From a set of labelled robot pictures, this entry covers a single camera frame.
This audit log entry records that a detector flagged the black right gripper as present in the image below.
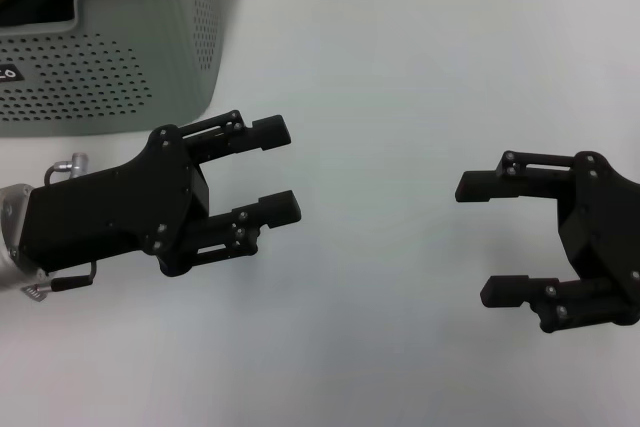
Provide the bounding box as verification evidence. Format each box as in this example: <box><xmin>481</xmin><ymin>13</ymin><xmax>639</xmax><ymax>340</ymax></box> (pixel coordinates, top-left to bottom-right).
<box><xmin>454</xmin><ymin>150</ymin><xmax>640</xmax><ymax>334</ymax></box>

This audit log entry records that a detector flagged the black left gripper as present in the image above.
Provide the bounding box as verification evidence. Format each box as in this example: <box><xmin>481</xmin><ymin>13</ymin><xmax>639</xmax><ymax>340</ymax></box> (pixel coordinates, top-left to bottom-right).
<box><xmin>19</xmin><ymin>124</ymin><xmax>303</xmax><ymax>278</ymax></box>

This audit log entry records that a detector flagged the grey-green perforated storage box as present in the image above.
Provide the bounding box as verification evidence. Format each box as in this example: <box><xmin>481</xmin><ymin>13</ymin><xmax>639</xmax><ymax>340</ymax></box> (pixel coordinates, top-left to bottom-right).
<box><xmin>0</xmin><ymin>0</ymin><xmax>217</xmax><ymax>139</ymax></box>

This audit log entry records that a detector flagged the left gripper cable with connectors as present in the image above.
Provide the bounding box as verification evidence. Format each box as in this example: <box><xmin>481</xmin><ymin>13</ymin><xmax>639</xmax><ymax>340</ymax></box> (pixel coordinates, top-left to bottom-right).
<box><xmin>22</xmin><ymin>152</ymin><xmax>96</xmax><ymax>304</ymax></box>

